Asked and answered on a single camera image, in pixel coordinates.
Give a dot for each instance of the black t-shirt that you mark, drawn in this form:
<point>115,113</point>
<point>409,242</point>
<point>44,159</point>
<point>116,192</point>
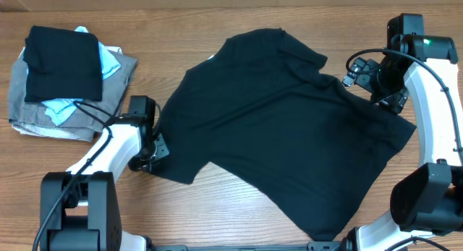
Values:
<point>262,109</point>

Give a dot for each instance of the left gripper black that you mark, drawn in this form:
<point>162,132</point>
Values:
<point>161,150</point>

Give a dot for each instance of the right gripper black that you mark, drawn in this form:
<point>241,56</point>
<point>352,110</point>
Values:
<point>393,101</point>

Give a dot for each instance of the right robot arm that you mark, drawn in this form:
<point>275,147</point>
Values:
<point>422,69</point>

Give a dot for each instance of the folded black garment on pile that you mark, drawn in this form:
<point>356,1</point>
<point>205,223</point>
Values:
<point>63,64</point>

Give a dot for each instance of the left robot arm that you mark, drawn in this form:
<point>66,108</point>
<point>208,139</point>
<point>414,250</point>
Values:
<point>79,206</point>

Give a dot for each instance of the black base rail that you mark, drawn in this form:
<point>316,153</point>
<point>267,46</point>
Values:
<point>246,248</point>

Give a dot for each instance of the folded grey trousers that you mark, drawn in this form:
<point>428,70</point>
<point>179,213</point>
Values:
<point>114,89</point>

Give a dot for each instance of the folded white mesh garment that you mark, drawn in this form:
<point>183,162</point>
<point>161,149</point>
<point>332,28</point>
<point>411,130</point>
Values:
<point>57,133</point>

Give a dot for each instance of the folded light blue garment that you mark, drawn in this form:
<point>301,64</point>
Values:
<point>65,108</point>

